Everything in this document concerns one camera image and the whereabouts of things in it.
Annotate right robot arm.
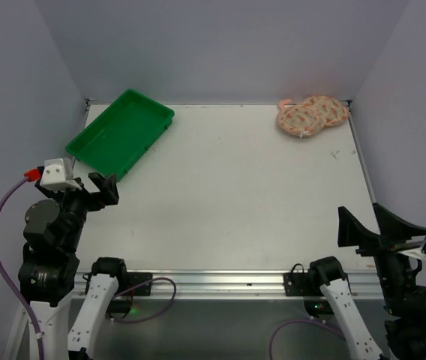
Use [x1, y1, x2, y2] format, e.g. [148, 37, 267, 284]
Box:
[307, 203, 426, 359]

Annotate aluminium mounting rail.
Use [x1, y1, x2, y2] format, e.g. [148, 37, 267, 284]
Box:
[73, 269, 383, 300]

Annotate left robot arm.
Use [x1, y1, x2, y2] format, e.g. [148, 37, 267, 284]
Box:
[0, 166, 127, 359]

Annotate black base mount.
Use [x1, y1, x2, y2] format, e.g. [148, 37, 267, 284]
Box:
[117, 271, 153, 296]
[283, 262, 314, 297]

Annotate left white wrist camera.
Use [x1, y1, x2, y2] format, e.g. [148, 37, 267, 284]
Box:
[40, 158, 81, 192]

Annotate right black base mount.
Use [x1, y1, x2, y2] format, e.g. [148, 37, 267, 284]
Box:
[283, 262, 314, 297]

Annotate green plastic tray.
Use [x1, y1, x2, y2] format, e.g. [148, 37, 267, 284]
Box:
[66, 89, 175, 181]

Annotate floral mesh laundry bag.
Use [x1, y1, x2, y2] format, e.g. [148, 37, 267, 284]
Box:
[277, 95, 350, 139]

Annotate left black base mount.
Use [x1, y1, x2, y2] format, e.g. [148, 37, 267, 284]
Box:
[117, 271, 153, 296]

